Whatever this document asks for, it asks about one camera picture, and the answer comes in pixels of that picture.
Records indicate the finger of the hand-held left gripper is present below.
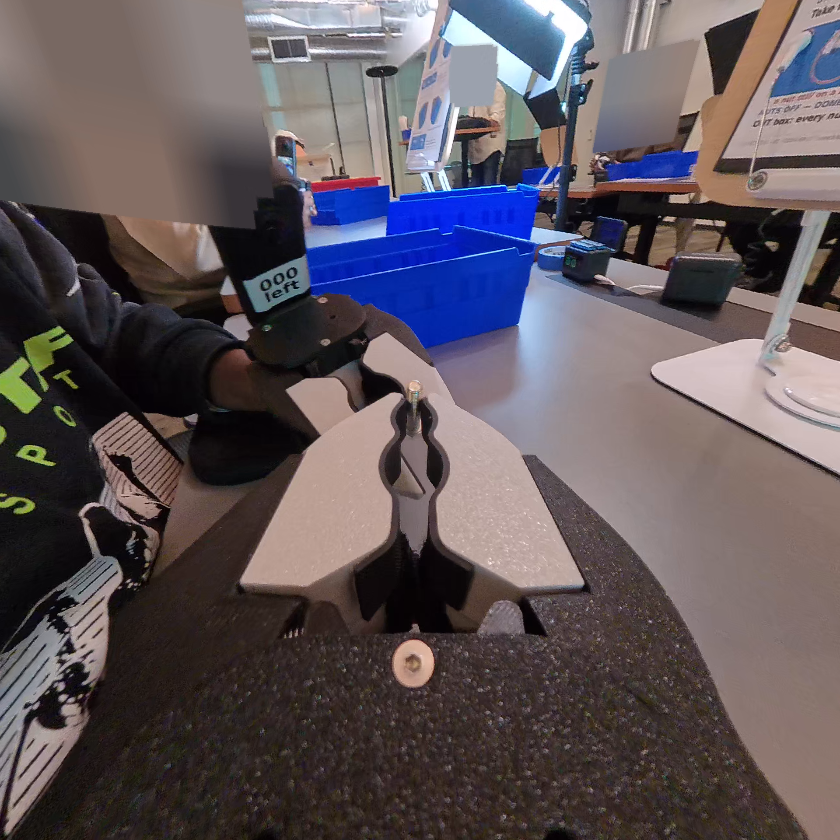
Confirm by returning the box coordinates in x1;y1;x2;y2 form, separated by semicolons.
285;374;424;497
357;331;458;409

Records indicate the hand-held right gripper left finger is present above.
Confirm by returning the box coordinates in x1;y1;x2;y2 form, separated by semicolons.
239;392;404;621

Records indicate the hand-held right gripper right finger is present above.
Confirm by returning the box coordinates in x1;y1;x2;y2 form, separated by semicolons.
423;394;586;624

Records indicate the blue plastic bin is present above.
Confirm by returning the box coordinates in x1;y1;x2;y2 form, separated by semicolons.
305;226;540;349
310;185;392;227
386;184;542;242

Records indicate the person's left forearm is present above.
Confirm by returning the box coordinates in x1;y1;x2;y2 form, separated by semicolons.
66;262;249;421

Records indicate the person's left hand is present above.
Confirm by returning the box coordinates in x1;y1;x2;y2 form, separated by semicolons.
209;341;291;416

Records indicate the black wrist rest pad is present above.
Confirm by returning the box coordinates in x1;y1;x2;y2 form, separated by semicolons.
190;407;311;488

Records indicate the red plastic bin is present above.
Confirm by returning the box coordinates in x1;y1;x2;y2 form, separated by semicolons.
308;174;383;193

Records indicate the black battery charger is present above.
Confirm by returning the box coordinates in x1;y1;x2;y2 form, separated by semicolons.
561;239;616;284

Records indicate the black floor lamp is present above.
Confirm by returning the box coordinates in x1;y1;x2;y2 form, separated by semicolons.
366;64;404;201

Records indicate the instruction sheet on stand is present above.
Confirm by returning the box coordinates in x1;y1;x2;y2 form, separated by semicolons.
406;13;462;176

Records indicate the white display stand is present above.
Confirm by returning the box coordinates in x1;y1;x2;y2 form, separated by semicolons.
651;210;840;478

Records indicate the person's printed black shirt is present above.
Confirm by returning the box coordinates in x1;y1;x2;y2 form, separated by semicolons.
0;200;185;834

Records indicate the wood-top desk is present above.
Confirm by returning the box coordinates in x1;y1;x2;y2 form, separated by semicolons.
545;180;704;258

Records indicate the dark grey case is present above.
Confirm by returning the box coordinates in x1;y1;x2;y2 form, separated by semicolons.
661;252;745;309

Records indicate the row of small blue bins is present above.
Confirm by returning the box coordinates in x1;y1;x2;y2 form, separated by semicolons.
521;151;701;189

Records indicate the studio light panel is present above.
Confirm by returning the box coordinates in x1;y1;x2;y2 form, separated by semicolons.
446;0;593;97

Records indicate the white cable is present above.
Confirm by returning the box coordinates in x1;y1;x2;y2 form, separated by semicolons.
594;276;668;296

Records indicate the black wall panel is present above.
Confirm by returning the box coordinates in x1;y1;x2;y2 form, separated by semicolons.
705;10;763;101

